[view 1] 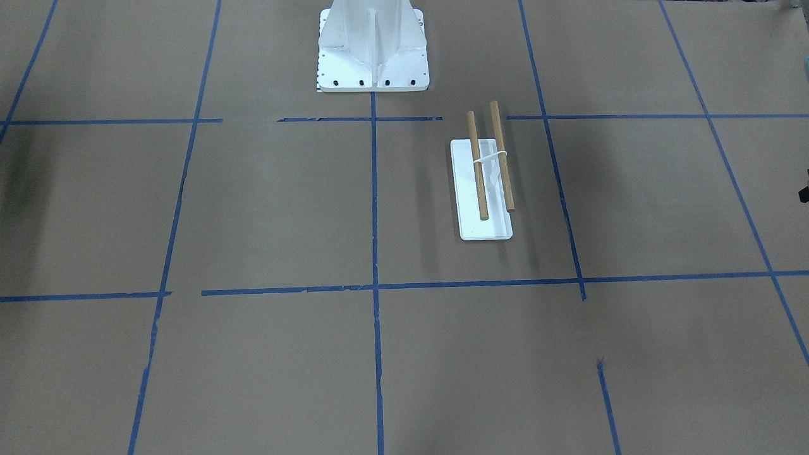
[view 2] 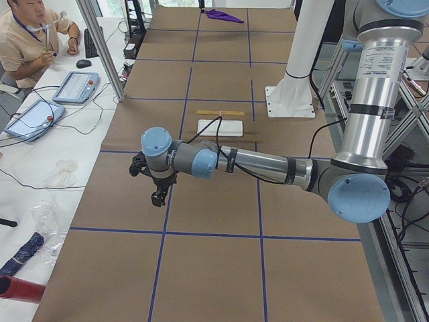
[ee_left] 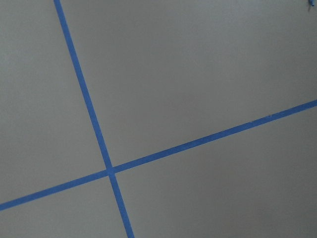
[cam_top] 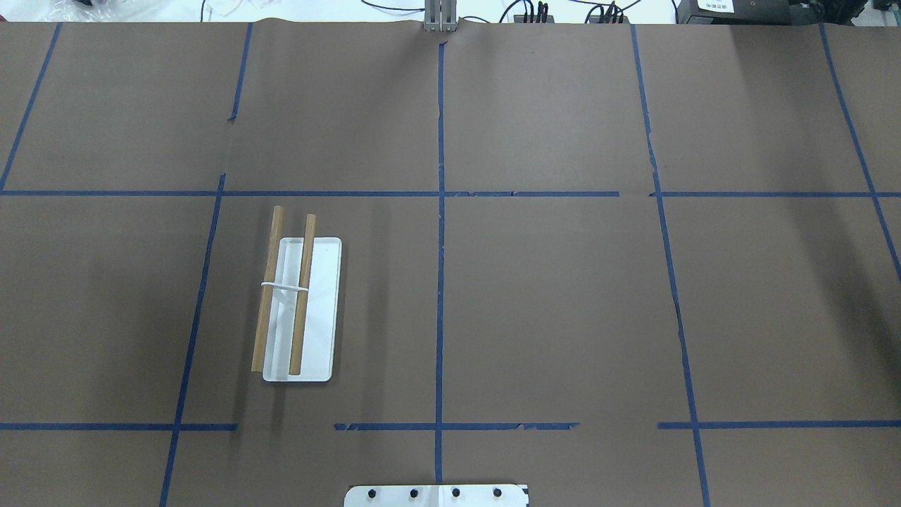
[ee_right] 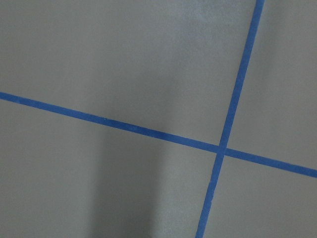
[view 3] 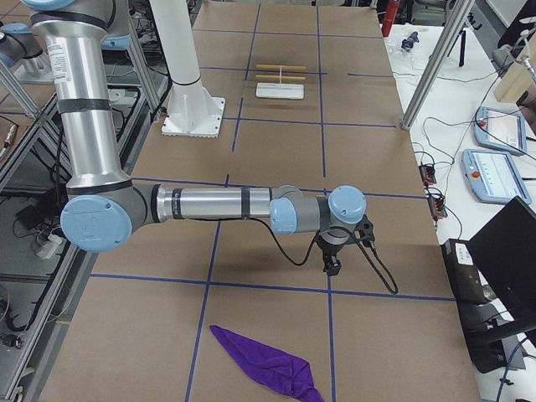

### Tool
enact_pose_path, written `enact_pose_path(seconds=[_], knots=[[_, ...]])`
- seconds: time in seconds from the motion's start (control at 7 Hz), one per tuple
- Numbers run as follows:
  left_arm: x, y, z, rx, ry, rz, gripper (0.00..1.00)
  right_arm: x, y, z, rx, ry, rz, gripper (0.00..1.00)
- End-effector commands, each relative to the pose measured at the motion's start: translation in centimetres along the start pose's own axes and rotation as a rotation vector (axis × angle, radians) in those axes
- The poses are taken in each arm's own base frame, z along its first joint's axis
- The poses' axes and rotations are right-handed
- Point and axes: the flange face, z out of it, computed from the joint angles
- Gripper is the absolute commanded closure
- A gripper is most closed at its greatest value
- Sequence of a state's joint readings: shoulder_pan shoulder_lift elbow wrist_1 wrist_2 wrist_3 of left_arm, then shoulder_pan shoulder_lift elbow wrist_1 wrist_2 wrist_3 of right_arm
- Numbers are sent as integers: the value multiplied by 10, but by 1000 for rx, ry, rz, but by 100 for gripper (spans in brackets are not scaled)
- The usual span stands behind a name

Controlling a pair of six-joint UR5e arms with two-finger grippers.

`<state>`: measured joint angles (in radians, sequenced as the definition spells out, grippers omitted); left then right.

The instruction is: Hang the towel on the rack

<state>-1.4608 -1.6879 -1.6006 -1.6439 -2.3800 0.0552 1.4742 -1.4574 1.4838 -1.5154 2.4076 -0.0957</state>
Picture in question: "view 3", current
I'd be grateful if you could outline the black monitor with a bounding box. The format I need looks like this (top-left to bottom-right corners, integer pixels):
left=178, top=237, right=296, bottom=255
left=467, top=197, right=535, bottom=310

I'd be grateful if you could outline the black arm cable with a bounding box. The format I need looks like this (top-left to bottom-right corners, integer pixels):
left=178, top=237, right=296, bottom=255
left=267, top=217, right=399, bottom=294

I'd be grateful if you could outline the white power strip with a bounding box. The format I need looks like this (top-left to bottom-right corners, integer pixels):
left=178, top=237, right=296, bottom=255
left=35, top=234, right=63, bottom=260

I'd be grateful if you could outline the upper orange connector block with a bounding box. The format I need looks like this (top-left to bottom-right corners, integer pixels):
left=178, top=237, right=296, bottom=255
left=419, top=163, right=436, bottom=187

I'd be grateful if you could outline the wooden box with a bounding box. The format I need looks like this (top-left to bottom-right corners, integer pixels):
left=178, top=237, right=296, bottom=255
left=493, top=36, right=535, bottom=103

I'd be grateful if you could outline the lower orange connector block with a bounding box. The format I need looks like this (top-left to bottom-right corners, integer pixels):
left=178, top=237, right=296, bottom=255
left=427, top=193, right=448, bottom=221

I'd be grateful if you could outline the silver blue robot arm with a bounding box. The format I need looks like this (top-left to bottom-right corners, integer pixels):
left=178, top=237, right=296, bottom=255
left=28, top=1, right=376, bottom=276

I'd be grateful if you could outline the lower teach pendant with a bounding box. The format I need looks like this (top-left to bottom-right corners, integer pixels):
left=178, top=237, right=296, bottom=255
left=461, top=149, right=532, bottom=204

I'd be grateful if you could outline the black tripod leg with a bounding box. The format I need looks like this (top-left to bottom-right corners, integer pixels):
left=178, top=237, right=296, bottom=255
left=458, top=29, right=466, bottom=67

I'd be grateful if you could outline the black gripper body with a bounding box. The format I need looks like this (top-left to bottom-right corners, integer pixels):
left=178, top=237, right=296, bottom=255
left=315, top=231, right=353, bottom=265

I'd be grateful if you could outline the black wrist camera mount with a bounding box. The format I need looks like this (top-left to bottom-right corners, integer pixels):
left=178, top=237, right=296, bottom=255
left=355, top=214, right=375, bottom=250

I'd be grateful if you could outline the orange connector block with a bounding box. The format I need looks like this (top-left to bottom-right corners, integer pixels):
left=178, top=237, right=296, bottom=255
left=427, top=193, right=448, bottom=221
left=419, top=163, right=436, bottom=187

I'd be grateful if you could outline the black computer box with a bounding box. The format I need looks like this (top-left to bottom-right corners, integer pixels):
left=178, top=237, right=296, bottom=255
left=441, top=239, right=492, bottom=306

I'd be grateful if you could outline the wooden towel rack white base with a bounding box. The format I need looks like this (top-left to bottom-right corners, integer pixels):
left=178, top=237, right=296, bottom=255
left=255, top=64, right=307, bottom=101

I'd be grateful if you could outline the teach pendant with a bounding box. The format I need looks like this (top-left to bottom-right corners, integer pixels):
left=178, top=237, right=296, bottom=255
left=461, top=149, right=532, bottom=204
left=473, top=106, right=527, bottom=155

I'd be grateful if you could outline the second robot arm grey blue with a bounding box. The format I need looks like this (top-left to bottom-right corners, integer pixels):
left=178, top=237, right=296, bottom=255
left=1, top=22, right=54, bottom=84

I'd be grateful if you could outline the aluminium frame post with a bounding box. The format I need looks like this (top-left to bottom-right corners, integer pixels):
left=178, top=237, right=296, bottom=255
left=400, top=0, right=475, bottom=131

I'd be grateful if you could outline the upper teach pendant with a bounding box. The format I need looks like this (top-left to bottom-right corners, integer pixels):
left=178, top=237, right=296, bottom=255
left=473, top=106, right=527, bottom=155

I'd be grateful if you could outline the purple towel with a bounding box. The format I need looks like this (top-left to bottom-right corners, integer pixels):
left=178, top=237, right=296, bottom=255
left=209, top=325, right=323, bottom=401

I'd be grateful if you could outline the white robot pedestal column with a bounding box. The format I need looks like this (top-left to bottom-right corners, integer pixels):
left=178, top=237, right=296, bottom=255
left=150, top=0, right=225, bottom=138

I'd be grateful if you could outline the dark blue small object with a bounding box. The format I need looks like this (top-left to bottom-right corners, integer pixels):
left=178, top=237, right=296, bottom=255
left=401, top=31, right=420, bottom=53

